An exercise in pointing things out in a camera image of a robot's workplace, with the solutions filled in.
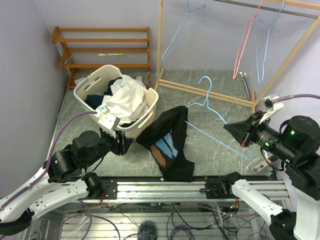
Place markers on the white label tag device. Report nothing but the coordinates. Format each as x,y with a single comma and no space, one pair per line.
260,166

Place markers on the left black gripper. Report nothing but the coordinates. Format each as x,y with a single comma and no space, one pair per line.
120,147

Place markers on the blue hanger right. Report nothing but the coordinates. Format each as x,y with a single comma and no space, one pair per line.
260,66

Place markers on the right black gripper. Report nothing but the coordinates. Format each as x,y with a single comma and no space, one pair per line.
240,130

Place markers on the white t shirt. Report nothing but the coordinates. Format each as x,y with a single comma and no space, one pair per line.
126,102

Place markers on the small red white box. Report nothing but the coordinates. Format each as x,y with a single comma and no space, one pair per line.
139,78

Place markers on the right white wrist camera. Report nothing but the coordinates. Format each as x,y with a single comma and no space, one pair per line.
272,106

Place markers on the white paper scrap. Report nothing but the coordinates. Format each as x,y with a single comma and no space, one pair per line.
78,81

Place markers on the light wooden clothes rack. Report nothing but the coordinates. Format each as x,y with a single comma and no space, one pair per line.
252,101

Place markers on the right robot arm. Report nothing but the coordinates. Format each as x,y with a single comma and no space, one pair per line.
297,148

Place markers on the green white pen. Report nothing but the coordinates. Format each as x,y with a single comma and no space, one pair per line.
111,54

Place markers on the pink wire hanger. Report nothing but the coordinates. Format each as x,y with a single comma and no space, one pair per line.
244,40

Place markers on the white laundry basket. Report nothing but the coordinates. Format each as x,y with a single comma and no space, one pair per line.
96,83

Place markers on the brown wooden shoe rack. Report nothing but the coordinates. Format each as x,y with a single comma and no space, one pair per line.
67,62

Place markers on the blue hanger far left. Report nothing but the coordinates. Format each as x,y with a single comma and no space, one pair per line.
181,32

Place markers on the aluminium mounting rail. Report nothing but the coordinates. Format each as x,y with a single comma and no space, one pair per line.
160,191

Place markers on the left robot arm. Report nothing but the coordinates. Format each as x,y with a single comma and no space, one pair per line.
62,180

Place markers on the black t shirt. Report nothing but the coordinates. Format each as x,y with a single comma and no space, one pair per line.
165,139

